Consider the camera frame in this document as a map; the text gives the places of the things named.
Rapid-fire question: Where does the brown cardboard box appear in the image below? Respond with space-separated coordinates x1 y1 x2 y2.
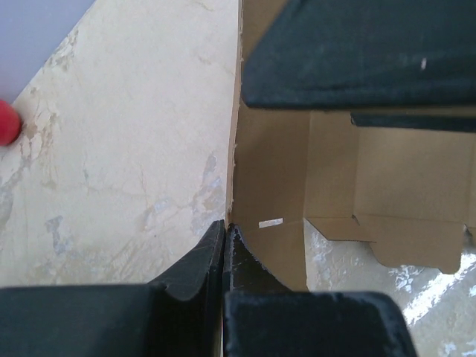
230 1 475 290

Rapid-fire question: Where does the red apple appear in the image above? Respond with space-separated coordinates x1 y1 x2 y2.
0 100 22 147

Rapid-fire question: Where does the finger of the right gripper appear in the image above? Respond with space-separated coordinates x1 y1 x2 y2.
242 1 475 109
350 113 475 132

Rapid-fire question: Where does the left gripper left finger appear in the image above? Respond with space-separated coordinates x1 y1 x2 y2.
1 221 225 356

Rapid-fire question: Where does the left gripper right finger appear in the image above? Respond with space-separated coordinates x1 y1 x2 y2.
222 223 419 357

